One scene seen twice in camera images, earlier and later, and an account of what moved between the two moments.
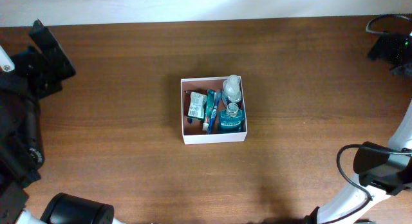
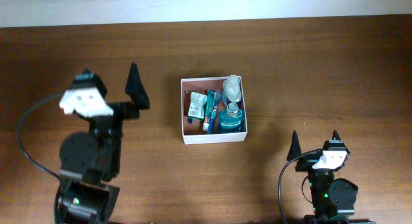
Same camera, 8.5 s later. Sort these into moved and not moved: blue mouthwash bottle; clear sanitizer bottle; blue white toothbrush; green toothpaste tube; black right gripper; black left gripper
Moved: black left gripper; black right gripper
Not moved: blue mouthwash bottle; clear sanitizer bottle; green toothpaste tube; blue white toothbrush
